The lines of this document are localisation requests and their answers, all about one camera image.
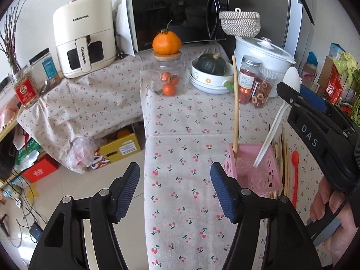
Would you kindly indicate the blue white box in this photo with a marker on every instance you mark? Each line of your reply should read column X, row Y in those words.
column 336, row 51

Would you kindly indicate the green kabocha squash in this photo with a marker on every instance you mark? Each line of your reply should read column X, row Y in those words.
column 211, row 64

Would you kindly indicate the clear pink plastic bag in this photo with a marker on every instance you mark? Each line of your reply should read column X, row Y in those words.
column 81, row 152

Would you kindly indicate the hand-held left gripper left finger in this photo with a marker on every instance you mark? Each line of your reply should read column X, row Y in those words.
column 128, row 191

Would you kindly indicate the green white packet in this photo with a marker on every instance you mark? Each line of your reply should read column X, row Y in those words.
column 26, row 152

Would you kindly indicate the pink plastic basket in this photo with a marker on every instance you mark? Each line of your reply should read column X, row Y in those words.
column 253, row 177

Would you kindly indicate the clear canister with blue label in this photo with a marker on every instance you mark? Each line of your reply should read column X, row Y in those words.
column 47, row 67

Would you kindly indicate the brown cardboard box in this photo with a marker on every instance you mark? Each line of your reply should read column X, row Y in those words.
column 316, row 76

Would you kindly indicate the grey refrigerator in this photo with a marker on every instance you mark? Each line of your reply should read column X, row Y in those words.
column 298, row 11

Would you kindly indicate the white electric pot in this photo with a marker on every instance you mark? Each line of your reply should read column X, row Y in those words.
column 239, row 51

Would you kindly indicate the woven lidded basket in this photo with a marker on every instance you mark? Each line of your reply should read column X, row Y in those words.
column 239, row 24

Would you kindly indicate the green lime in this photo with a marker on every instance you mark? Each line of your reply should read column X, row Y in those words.
column 228, row 86

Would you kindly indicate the pink cloth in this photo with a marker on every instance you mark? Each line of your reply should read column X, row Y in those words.
column 7, row 115

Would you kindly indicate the napa cabbage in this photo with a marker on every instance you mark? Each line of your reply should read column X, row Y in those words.
column 347, row 64

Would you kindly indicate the red plastic spoon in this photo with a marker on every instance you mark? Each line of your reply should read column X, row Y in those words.
column 295, row 157

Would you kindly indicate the bamboo chopstick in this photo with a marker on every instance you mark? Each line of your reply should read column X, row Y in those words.
column 287, row 171
column 237, row 109

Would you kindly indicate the black microwave oven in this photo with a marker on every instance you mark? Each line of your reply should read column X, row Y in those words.
column 174, row 8

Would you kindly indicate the dried twigs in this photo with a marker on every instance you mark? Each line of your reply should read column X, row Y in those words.
column 9, row 39

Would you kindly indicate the black power plug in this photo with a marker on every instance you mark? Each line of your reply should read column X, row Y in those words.
column 120, row 55

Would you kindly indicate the small tangerine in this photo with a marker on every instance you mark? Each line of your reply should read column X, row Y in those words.
column 175, row 80
column 166, row 76
column 169, row 89

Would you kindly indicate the cherry print tablecloth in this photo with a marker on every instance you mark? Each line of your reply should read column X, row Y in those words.
column 180, row 202
column 98, row 95

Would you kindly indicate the cream air fryer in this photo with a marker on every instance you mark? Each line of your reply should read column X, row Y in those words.
column 84, row 22

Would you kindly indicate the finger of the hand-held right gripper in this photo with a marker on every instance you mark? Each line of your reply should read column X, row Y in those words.
column 313, row 97
column 289, row 94

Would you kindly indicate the leafy green herbs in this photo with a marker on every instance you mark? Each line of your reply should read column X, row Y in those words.
column 355, row 109

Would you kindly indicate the large orange with stem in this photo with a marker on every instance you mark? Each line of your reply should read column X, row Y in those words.
column 167, row 43

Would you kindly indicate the bamboo chopsticks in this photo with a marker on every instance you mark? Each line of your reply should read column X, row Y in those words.
column 278, row 154

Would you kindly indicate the white pot lid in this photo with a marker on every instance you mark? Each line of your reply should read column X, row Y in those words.
column 264, row 43

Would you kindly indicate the person's right hand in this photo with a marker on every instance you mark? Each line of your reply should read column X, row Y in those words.
column 320, row 199

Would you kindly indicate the red snack packets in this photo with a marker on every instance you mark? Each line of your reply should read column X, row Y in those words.
column 334, row 85

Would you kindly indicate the jar of red dried fruit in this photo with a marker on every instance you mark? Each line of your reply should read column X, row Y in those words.
column 247, row 87

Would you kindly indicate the white plastic spoon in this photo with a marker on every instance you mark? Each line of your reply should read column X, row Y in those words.
column 292, row 77

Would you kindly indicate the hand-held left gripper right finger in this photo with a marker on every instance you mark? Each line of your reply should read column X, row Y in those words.
column 222, row 194

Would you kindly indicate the red box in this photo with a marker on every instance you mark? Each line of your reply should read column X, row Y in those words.
column 39, row 170

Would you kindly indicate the glass jar with wooden lid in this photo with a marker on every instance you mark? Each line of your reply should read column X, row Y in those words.
column 154, row 73

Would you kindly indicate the yellow cardboard box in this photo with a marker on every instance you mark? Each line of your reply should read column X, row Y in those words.
column 121, row 149

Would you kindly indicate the glass jar with red label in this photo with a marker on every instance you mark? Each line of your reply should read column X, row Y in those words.
column 25, row 90

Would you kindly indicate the black chopstick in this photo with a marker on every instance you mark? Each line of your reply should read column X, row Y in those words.
column 283, row 160

